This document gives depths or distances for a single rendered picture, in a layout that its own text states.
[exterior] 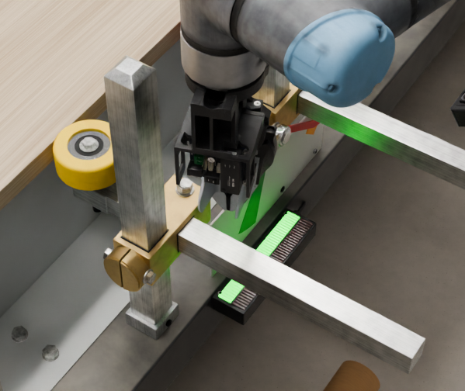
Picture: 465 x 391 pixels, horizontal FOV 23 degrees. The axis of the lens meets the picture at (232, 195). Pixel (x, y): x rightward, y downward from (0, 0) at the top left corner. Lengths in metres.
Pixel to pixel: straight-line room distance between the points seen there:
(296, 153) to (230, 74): 0.50
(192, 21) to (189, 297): 0.51
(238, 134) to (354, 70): 0.21
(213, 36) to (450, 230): 1.50
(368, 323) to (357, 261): 1.13
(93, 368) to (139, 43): 0.39
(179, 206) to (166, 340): 0.18
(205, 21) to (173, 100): 0.68
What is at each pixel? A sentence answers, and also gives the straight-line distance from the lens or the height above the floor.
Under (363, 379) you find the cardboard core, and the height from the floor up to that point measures 0.08.
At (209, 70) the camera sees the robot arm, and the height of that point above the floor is 1.16.
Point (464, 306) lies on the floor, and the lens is 2.26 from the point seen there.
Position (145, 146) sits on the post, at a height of 1.02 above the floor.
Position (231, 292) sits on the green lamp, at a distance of 1.37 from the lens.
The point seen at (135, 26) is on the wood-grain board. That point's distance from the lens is 1.40.
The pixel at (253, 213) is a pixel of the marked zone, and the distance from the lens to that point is 1.40.
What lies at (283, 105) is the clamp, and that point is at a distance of 1.34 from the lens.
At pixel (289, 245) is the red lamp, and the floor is 0.70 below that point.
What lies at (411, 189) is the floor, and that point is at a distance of 2.43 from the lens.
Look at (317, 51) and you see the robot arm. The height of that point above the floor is 1.25.
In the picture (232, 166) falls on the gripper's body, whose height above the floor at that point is 1.06.
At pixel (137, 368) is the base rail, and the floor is 0.70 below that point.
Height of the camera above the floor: 1.81
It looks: 49 degrees down
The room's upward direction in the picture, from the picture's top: straight up
